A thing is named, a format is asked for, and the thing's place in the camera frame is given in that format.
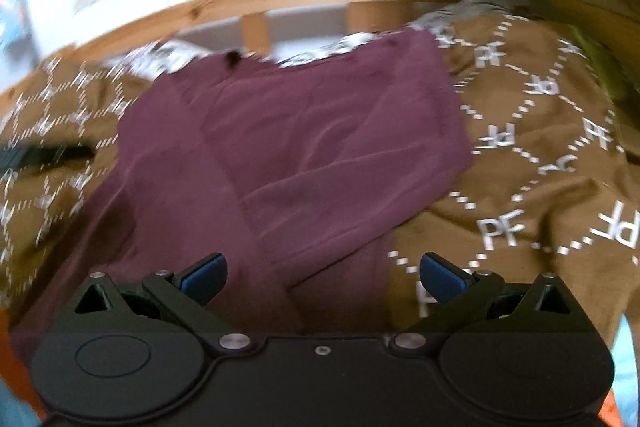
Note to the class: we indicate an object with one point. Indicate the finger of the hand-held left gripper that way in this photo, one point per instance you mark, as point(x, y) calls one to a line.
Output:
point(47, 155)

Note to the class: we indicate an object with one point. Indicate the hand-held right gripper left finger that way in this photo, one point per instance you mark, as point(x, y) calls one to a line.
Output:
point(204, 281)

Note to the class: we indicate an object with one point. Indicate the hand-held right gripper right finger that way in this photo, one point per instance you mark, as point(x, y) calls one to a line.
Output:
point(441, 281)

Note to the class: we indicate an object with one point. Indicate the maroon knit garment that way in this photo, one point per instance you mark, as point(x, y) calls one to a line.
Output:
point(300, 147)

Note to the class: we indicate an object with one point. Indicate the floral white pillow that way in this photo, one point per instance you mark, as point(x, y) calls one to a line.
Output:
point(165, 54)

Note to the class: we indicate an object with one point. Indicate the brown printed blanket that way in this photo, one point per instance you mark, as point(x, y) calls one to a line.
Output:
point(540, 157)

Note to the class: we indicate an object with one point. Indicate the light blue cloth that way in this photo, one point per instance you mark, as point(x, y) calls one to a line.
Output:
point(629, 357)

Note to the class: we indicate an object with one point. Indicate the yellow-green cloth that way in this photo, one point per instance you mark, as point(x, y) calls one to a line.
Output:
point(617, 79)

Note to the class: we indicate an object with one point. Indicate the blue wall poster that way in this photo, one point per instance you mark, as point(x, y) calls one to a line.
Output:
point(11, 2)

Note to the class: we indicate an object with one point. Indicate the wooden bed frame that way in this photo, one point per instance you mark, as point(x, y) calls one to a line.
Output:
point(200, 9)

